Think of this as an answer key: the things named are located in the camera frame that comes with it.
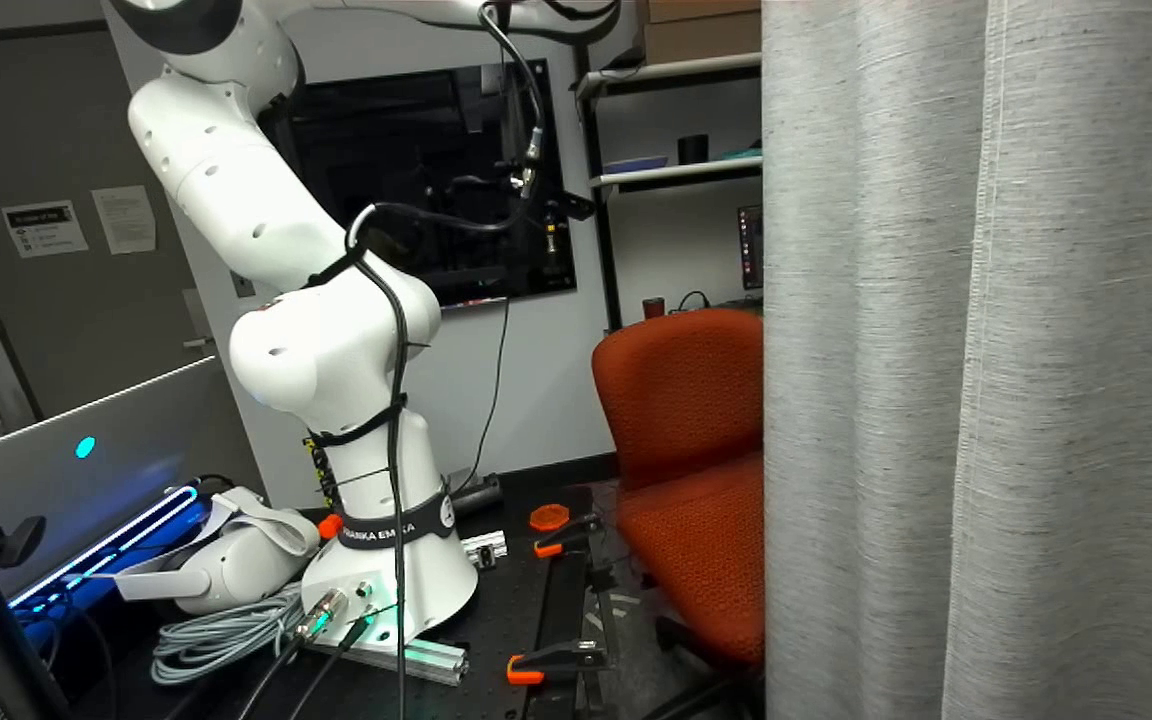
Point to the grey fabric curtain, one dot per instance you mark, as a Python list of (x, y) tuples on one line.
[(989, 402)]

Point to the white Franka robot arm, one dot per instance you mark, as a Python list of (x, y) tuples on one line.
[(336, 345)]

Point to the orange fabric office chair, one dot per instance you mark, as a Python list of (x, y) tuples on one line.
[(698, 453)]

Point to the orange black bar clamp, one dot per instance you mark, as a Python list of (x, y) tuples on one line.
[(552, 523), (548, 662)]

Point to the metal storage shelf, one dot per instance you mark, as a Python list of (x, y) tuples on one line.
[(681, 171)]

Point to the small black cup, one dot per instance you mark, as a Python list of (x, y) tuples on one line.
[(692, 150)]

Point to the cardboard box on shelf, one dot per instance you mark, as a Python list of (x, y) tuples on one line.
[(700, 25)]

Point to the white VR headset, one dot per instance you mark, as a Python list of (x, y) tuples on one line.
[(238, 553)]

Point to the plain white paper sheet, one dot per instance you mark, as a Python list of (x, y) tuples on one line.
[(127, 216)]

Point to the grey door with notices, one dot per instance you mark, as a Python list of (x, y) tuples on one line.
[(56, 320)]

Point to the grey panel with cyan light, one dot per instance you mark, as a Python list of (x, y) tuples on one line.
[(56, 463)]

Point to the blue lit computer case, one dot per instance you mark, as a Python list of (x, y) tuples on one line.
[(81, 566)]

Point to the white printed notice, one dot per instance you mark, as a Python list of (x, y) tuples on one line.
[(47, 228)]

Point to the large black wall screen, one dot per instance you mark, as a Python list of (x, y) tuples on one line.
[(430, 174)]

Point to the aluminium base plate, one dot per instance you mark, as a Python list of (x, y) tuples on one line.
[(402, 652)]

